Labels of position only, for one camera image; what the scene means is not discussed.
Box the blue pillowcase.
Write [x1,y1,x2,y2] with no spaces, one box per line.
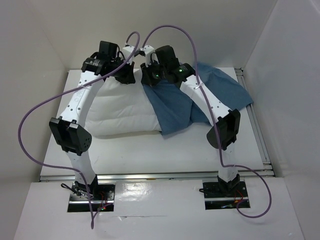
[142,62,254,136]

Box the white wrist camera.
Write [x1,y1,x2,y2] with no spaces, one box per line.
[140,45,155,67]
[121,45,137,66]

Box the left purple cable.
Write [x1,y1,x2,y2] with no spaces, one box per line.
[17,31,141,230]

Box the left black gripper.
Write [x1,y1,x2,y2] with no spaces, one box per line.
[109,56,136,85]

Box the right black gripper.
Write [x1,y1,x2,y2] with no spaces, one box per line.
[139,58,167,87]

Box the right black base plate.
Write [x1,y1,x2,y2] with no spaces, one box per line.
[199,181,251,210]

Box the white pillow yellow edge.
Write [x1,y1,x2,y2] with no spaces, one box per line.
[85,69,161,137]

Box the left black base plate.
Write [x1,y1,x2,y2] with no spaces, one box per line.
[61,183,116,213]

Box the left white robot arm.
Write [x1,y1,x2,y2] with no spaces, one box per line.
[49,41,136,200]

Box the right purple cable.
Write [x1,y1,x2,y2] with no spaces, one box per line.
[144,24,273,219]

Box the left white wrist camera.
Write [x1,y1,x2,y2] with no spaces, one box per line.
[121,45,137,66]

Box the purple cable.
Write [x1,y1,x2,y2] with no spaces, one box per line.
[144,24,273,219]
[17,31,141,230]

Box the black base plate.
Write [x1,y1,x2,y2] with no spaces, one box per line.
[199,181,251,210]
[61,183,116,213]

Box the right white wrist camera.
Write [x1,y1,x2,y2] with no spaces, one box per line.
[140,45,155,67]

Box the aluminium side rail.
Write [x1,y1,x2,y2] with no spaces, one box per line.
[234,67,275,176]

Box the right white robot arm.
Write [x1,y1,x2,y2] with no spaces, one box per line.
[136,45,241,196]

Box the aluminium front rail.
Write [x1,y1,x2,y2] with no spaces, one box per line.
[39,169,275,182]

